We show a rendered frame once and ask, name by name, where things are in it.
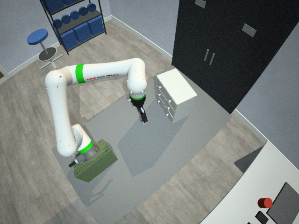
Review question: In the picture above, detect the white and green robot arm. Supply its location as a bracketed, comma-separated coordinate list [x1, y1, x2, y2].
[44, 58, 147, 167]

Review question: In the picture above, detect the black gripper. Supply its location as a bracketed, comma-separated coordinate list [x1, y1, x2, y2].
[133, 103, 148, 125]

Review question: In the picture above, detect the grey drawer front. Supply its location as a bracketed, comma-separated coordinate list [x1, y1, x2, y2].
[156, 93, 164, 109]
[166, 91, 177, 111]
[164, 105, 173, 122]
[157, 77, 166, 96]
[165, 99, 175, 117]
[157, 86, 165, 102]

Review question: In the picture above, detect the small beige chest of grey drawers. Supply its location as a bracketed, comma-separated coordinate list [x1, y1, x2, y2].
[157, 68, 197, 124]

